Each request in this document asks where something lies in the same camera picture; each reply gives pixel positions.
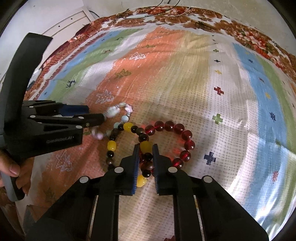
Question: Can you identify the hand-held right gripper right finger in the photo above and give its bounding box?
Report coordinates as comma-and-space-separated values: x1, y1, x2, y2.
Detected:
152, 144, 270, 241

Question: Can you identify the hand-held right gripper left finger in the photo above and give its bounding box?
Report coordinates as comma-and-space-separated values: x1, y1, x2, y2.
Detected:
25, 144, 141, 241

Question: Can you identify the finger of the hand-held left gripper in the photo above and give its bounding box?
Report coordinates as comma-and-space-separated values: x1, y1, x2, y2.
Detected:
28, 113, 105, 128
23, 100, 90, 116

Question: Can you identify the white shell bracelet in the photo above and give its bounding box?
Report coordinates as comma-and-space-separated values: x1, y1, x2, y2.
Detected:
91, 102, 133, 140

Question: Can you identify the yellow and dark bead bracelet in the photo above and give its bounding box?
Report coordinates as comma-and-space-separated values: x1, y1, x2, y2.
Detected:
106, 122, 154, 188

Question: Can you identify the red bead bracelet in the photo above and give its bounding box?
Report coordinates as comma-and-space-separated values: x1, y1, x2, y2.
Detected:
144, 120, 196, 169

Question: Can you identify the person's left hand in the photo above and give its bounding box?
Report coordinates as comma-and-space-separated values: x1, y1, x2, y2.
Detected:
0, 148, 32, 196

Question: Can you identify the white wooden headboard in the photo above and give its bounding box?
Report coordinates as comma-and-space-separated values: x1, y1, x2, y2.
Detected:
42, 9, 100, 40

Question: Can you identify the striped pastel blanket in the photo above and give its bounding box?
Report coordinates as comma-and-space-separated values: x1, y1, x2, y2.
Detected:
23, 23, 296, 232

